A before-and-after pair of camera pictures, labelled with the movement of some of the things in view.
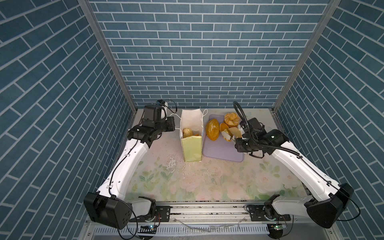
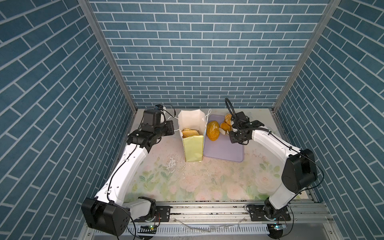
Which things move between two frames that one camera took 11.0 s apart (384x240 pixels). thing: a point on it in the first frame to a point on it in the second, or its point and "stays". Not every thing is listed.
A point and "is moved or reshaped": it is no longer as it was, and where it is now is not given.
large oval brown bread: [212, 129] stays
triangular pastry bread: [234, 131] is moved or reshaped
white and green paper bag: [193, 119] stays
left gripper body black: [164, 126] stays
